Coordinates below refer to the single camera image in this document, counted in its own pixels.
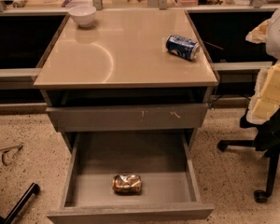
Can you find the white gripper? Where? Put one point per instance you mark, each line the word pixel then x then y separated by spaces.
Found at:
pixel 279 36

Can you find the crushed orange soda can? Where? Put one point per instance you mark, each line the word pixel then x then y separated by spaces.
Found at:
pixel 127 184

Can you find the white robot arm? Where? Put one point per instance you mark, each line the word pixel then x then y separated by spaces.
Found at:
pixel 266 100

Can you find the blue soda can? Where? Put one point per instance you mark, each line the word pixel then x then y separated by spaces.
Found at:
pixel 182 47

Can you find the closed grey top drawer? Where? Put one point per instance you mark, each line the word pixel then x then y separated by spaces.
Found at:
pixel 127 118

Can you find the open grey middle drawer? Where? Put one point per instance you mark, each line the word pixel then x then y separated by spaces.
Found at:
pixel 169 187

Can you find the grey drawer cabinet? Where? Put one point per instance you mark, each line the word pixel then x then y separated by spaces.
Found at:
pixel 122 60

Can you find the black office chair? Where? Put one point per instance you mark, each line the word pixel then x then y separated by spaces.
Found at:
pixel 267 140

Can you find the white bowl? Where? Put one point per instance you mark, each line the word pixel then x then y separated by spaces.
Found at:
pixel 83 15

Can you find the black chair leg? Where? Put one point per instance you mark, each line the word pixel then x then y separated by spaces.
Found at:
pixel 32 190

